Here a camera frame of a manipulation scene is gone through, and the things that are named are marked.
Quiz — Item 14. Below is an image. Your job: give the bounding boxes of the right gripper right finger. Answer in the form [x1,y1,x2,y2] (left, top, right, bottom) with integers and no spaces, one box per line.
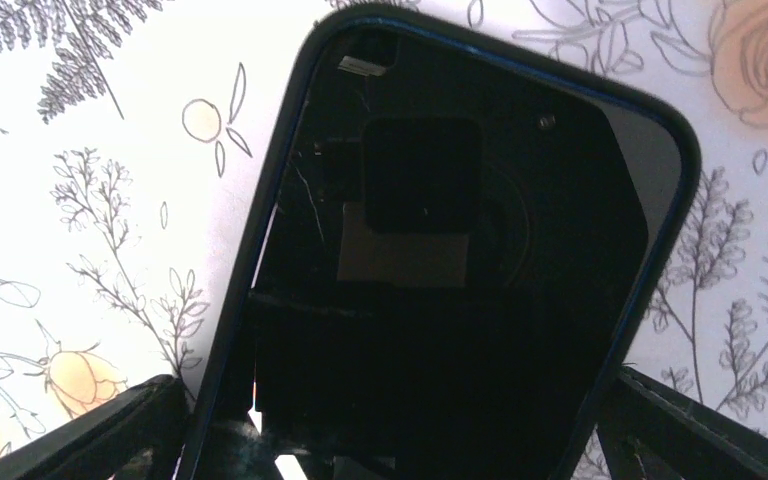
[596,367,768,480]

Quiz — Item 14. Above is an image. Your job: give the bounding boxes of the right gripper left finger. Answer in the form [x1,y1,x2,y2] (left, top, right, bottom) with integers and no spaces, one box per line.
[0,374,189,479]

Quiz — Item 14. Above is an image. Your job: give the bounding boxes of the black phone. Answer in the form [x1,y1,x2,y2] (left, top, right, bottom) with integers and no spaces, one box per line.
[179,3,700,479]

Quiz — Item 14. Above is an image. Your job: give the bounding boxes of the floral patterned table mat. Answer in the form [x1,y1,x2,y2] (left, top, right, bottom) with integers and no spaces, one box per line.
[0,1,768,479]

